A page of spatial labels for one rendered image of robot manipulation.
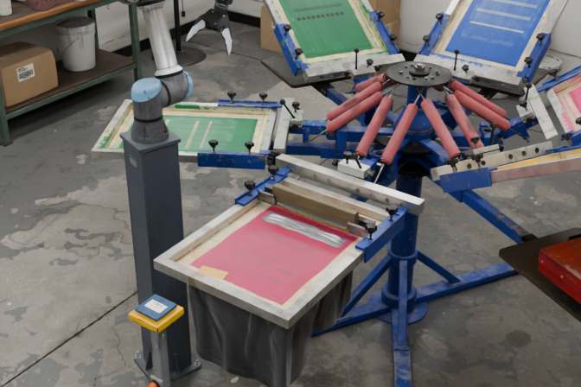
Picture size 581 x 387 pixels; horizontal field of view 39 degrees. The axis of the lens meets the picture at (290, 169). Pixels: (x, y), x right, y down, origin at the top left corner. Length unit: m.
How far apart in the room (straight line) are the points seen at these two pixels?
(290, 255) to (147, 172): 0.71
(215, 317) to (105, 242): 1.99
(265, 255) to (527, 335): 1.76
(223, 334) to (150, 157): 0.77
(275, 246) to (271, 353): 0.40
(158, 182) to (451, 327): 1.74
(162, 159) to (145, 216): 0.26
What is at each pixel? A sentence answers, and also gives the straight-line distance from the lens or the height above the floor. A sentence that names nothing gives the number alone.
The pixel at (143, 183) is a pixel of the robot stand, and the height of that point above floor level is 1.04.
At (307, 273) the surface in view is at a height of 0.96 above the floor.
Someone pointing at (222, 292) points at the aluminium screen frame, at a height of 0.98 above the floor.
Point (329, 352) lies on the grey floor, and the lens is 4.03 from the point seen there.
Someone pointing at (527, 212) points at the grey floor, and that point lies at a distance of 5.33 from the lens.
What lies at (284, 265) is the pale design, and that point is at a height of 0.96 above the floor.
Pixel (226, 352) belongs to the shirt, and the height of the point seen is 0.62.
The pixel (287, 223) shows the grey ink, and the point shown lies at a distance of 3.17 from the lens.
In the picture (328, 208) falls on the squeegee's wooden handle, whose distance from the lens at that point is 3.10.
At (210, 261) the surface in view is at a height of 0.95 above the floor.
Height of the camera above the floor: 2.64
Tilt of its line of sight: 28 degrees down
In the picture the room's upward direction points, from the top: 1 degrees clockwise
